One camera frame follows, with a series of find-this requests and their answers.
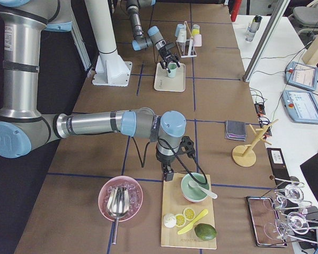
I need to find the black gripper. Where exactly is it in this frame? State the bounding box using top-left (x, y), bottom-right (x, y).
top-left (158, 44), bottom-right (180, 70)
top-left (156, 150), bottom-right (175, 182)

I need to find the green cup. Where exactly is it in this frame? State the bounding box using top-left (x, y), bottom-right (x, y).
top-left (167, 62), bottom-right (178, 78)

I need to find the white rabbit serving tray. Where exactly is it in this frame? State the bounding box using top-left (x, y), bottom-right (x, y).
top-left (154, 63), bottom-right (186, 92)

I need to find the cream white cup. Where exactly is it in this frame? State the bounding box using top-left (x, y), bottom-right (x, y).
top-left (176, 29), bottom-right (187, 43)

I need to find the pink cup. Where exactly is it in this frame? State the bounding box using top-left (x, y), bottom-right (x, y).
top-left (193, 34), bottom-right (202, 47)

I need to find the light blue cup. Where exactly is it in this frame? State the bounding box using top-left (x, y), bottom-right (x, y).
top-left (175, 23), bottom-right (186, 38)

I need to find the yellow cup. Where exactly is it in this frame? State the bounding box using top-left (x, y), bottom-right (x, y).
top-left (192, 29), bottom-right (200, 37)

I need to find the grey cup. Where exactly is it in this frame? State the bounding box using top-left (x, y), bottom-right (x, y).
top-left (192, 24), bottom-right (200, 31)

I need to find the metal tray with glasses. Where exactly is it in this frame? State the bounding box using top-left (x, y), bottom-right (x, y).
top-left (246, 196), bottom-right (288, 248)

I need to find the white plastic spoon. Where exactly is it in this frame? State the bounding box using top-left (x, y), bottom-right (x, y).
top-left (188, 180), bottom-right (218, 199)

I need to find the green bowl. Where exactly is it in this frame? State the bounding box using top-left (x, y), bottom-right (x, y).
top-left (181, 173), bottom-right (210, 202)

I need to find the pink bowl with ice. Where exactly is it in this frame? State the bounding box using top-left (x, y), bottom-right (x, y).
top-left (98, 176), bottom-right (143, 222)

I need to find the lemon slice upper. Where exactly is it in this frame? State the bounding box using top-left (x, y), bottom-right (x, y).
top-left (182, 207), bottom-right (196, 221)

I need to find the lemon slice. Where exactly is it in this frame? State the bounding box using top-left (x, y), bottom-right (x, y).
top-left (182, 207), bottom-right (196, 221)
top-left (175, 213), bottom-right (186, 228)

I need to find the white garlic bulb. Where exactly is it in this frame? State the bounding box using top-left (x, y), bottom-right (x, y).
top-left (163, 213), bottom-right (176, 228)

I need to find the lemon slice lower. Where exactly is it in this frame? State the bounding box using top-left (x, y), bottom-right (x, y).
top-left (175, 213), bottom-right (186, 228)

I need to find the yellow plastic knife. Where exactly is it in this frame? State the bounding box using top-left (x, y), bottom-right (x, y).
top-left (177, 208), bottom-right (209, 235)

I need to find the metal ice scoop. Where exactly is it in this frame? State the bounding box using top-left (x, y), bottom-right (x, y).
top-left (107, 186), bottom-right (130, 244)

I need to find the green avocado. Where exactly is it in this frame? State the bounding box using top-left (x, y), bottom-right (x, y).
top-left (194, 223), bottom-right (217, 241)

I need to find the wooden mug tree stand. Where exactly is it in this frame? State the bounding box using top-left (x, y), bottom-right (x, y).
top-left (232, 119), bottom-right (278, 167)

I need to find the folded grey cloth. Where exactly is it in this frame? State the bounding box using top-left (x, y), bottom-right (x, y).
top-left (225, 120), bottom-right (246, 141)

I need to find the water bottle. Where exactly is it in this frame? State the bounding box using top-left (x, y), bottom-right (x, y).
top-left (245, 15), bottom-right (262, 42)

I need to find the black box with label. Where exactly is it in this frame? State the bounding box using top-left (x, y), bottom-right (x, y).
top-left (267, 148), bottom-right (290, 180)

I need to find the wine glass rack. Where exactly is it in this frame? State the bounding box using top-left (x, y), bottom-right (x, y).
top-left (263, 175), bottom-right (318, 245)

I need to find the teach pendant far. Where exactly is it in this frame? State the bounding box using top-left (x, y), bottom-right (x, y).
top-left (285, 61), bottom-right (318, 92)

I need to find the teach pendant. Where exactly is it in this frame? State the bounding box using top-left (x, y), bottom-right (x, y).
top-left (285, 61), bottom-right (318, 92)
top-left (282, 90), bottom-right (318, 124)

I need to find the teach pendant near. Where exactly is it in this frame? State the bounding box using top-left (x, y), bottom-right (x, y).
top-left (282, 90), bottom-right (318, 124)

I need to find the white wire cup rack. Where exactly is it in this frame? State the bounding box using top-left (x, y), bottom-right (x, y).
top-left (175, 21), bottom-right (197, 58)

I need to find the wooden cutting board metal handle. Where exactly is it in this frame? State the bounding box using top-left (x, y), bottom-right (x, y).
top-left (161, 173), bottom-right (217, 250)

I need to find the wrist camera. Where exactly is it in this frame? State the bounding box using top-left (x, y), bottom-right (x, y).
top-left (179, 136), bottom-right (196, 158)

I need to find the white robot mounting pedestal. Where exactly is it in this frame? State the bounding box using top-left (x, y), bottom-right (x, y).
top-left (85, 0), bottom-right (132, 87)

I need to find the aluminium frame post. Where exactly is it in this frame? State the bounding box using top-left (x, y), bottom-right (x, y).
top-left (243, 0), bottom-right (290, 82)

